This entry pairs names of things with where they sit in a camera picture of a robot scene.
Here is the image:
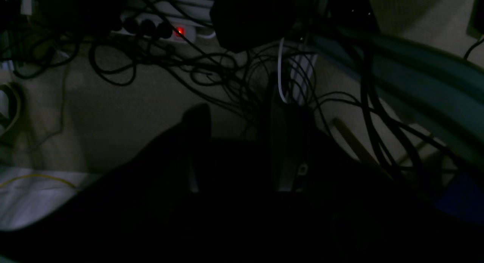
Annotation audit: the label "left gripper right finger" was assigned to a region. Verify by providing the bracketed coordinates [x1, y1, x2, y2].
[269, 85, 483, 263]

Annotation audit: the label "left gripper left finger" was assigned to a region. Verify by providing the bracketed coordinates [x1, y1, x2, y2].
[1, 104, 211, 263]

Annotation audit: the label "power strip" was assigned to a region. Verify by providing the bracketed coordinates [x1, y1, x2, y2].
[111, 11, 216, 43]

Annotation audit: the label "white cable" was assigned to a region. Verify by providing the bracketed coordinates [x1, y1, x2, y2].
[278, 37, 289, 104]

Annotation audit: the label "tangled black floor cables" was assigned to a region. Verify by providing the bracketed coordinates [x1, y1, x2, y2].
[0, 0, 465, 180]

